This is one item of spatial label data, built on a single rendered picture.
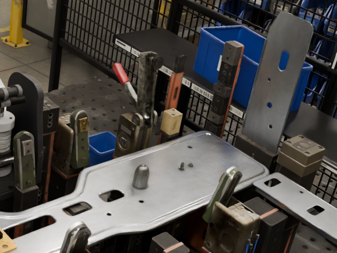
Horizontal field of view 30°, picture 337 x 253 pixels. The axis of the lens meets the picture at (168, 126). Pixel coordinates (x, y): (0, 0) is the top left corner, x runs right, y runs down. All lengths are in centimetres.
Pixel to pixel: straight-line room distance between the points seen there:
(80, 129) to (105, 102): 97
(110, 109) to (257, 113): 82
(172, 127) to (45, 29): 288
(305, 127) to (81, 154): 62
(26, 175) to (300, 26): 69
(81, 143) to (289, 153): 49
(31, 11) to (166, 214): 324
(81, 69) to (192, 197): 301
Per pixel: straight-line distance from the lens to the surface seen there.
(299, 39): 147
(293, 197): 143
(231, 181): 122
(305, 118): 174
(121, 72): 149
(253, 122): 159
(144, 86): 142
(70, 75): 418
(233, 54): 163
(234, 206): 125
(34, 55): 440
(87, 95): 235
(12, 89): 125
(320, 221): 138
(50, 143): 138
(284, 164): 153
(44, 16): 430
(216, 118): 170
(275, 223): 136
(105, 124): 218
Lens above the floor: 173
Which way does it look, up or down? 28 degrees down
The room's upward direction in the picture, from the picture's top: 11 degrees clockwise
